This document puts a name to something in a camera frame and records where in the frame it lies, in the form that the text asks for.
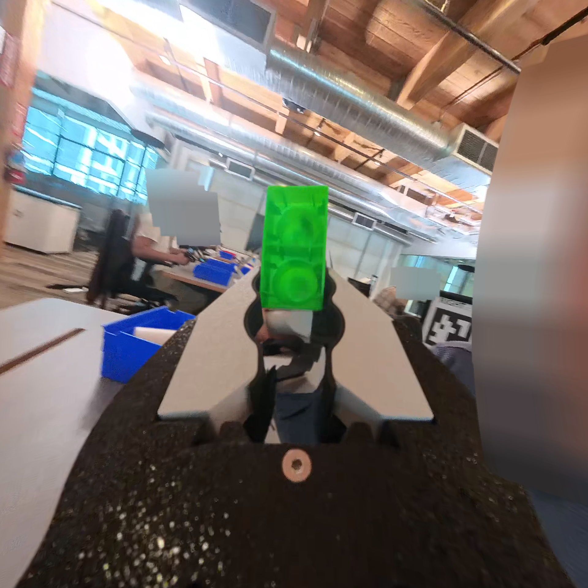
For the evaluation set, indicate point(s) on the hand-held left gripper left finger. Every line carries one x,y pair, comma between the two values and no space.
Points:
206,367

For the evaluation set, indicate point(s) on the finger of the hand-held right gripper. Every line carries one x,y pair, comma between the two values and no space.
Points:
287,326

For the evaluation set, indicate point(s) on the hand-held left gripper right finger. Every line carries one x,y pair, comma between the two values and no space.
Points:
381,367

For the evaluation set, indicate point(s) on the white bottle with black cap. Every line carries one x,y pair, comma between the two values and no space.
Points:
154,334

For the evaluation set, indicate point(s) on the green toy building brick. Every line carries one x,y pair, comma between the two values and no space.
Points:
294,248

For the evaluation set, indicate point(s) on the blue bin with tag sticker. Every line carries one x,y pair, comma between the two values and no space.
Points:
124,353

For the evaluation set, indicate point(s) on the large tag sign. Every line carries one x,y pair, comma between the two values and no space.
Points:
450,321

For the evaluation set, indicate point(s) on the small blue plastic bin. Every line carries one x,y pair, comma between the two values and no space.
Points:
213,271

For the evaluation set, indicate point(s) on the black office chair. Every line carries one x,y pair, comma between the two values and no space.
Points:
115,262

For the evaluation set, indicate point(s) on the white duct vent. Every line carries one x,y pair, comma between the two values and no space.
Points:
240,168

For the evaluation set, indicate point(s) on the large silver air duct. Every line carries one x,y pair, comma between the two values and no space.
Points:
367,110

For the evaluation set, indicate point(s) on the wooden post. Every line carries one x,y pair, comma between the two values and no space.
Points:
18,115

